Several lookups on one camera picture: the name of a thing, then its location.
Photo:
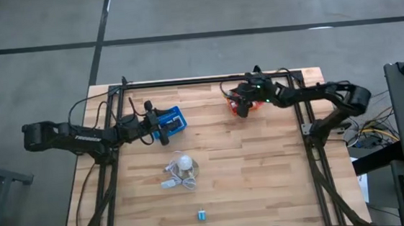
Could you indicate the black aluminium table frame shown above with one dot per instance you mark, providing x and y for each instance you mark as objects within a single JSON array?
[{"x": 185, "y": 82}]

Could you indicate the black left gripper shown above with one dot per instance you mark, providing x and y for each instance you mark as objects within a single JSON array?
[{"x": 136, "y": 127}]

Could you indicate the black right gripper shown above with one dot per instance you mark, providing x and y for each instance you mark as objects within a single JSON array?
[{"x": 258, "y": 94}]

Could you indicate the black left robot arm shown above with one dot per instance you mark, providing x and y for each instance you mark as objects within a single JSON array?
[{"x": 81, "y": 138}]

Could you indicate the white paper sheet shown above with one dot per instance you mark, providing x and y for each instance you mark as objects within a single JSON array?
[{"x": 364, "y": 187}]

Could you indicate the black desk beam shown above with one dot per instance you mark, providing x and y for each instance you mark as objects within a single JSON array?
[{"x": 375, "y": 159}]

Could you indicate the silver bracket plate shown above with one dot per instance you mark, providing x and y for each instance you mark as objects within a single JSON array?
[{"x": 305, "y": 129}]

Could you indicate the white bulb lamp brass socket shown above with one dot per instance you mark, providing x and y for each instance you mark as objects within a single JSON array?
[{"x": 184, "y": 162}]

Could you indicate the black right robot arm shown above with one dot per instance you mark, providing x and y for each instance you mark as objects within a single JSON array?
[{"x": 312, "y": 93}]

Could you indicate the orange plastic basket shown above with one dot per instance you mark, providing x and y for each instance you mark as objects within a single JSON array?
[{"x": 255, "y": 106}]

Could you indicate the blue plastic basket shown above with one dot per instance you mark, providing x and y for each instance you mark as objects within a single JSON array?
[{"x": 181, "y": 130}]

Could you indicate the teal white USB charger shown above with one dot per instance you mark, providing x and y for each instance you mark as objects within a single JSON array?
[{"x": 201, "y": 216}]

